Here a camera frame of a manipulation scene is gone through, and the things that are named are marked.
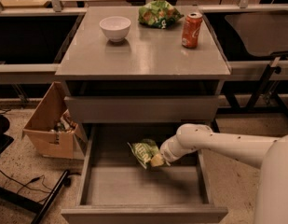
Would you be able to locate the orange soda can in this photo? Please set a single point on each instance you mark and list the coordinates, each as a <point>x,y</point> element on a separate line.
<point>190,35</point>

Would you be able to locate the cardboard box with items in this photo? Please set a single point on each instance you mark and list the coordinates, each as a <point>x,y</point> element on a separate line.
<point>42,126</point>

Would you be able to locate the green jalapeno chip bag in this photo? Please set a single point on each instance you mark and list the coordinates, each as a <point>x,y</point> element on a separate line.
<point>144,151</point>

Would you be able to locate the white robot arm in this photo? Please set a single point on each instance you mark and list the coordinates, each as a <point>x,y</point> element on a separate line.
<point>268,154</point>

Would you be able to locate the closed grey top drawer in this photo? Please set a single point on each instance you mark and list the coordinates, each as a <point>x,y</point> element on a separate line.
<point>141,109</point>

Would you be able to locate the grey drawer cabinet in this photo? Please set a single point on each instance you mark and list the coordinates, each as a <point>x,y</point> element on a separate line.
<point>148,62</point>

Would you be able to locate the open grey middle drawer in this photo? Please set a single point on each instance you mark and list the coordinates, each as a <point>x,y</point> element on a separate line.
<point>116,189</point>

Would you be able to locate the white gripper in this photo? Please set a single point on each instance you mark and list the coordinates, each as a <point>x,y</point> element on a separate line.
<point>166,152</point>

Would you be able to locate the black chair base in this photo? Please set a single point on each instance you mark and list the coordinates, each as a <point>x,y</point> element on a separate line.
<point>5,140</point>

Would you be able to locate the white bowl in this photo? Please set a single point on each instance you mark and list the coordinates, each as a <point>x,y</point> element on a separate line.
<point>115,28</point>

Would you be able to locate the green orange chip bag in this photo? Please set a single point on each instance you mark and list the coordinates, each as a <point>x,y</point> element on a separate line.
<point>158,14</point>

